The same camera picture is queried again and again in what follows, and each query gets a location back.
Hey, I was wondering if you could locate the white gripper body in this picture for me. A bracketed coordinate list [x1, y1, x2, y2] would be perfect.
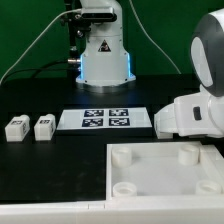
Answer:
[154, 93, 224, 138]

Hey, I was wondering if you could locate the white square tabletop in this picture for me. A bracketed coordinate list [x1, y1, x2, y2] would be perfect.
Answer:
[106, 142, 224, 200]

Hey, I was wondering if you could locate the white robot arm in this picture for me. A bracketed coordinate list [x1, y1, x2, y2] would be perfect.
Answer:
[76, 0, 224, 138]

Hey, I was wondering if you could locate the white L-shaped obstacle fence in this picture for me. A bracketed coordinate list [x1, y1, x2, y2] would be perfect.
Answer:
[0, 144, 224, 224]

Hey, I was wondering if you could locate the white marker sheet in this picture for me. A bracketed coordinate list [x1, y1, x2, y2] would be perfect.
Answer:
[57, 107, 152, 130]

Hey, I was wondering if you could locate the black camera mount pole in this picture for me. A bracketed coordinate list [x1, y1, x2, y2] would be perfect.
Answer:
[60, 0, 90, 82]

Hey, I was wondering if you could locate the white camera cable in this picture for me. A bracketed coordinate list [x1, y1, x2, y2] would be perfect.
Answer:
[0, 8, 83, 85]

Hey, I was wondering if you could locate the black cable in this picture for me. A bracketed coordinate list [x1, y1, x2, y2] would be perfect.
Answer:
[0, 59, 81, 87]

